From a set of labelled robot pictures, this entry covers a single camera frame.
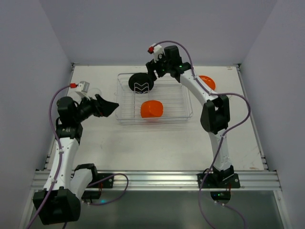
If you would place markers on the clear plastic rack tray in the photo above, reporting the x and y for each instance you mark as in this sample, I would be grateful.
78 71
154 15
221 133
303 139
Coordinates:
155 120

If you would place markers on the orange plate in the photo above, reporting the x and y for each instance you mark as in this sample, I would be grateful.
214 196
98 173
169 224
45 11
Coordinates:
209 82

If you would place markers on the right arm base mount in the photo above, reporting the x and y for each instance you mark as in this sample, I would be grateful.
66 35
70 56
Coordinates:
224 180

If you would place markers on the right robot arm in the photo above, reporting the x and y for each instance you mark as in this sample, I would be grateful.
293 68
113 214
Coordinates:
215 113

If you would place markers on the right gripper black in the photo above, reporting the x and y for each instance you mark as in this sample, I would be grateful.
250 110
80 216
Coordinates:
151 67

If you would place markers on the aluminium frame rail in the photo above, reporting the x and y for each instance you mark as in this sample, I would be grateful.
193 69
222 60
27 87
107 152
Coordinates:
188 181

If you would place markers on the black plate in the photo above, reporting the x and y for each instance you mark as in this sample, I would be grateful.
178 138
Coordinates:
140 83

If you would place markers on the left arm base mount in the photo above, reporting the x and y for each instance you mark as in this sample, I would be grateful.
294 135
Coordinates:
102 181

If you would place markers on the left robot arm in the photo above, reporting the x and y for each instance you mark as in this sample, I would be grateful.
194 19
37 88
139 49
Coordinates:
60 199

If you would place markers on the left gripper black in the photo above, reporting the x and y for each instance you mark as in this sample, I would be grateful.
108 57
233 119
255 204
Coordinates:
97 107

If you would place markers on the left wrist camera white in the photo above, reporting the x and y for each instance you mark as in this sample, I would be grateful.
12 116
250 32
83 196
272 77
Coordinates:
82 89

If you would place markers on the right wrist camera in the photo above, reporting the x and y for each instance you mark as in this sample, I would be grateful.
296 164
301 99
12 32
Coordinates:
158 52

